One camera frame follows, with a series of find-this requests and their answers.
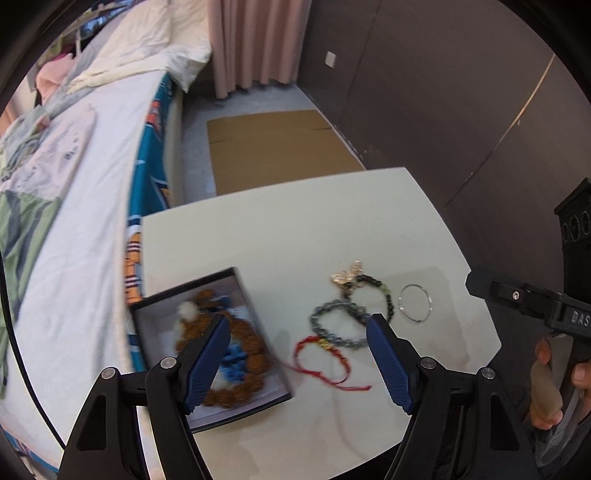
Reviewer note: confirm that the white duvet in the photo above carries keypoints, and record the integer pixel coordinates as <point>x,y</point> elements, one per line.
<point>169,36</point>

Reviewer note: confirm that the green striped blanket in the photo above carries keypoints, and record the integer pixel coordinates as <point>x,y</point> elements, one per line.
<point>25,223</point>

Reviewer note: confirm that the silver bangle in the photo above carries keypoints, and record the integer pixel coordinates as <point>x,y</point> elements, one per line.
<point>415,303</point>

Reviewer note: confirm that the flattened cardboard sheet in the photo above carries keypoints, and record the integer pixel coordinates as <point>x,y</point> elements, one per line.
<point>256,150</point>

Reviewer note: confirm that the white bedside table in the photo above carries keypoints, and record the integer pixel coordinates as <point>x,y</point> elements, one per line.
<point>286,241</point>

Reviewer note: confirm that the white printed shirt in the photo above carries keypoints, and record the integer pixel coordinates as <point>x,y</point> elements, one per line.
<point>40,156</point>

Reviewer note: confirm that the white wall socket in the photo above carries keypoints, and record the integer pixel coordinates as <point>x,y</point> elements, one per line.
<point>330,59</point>

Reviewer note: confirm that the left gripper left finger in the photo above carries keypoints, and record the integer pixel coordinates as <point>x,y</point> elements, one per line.
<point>199,361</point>

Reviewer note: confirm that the gold butterfly hair clip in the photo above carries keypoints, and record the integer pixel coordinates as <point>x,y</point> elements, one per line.
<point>348,278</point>

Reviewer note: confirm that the bed with white sheet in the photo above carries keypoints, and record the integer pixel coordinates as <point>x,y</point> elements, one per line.
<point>74,320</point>

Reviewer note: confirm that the pink curtain right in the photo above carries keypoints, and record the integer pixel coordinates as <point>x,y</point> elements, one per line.
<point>255,42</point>

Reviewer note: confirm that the pink plush toy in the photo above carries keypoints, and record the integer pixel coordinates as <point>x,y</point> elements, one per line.
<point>51,74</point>

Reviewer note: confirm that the right hand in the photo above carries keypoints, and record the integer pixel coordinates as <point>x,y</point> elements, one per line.
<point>546,407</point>

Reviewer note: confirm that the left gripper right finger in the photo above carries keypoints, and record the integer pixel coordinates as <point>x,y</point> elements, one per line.
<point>397,361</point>

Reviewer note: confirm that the black jewelry box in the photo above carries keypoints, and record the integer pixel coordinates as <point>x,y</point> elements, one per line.
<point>248,381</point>

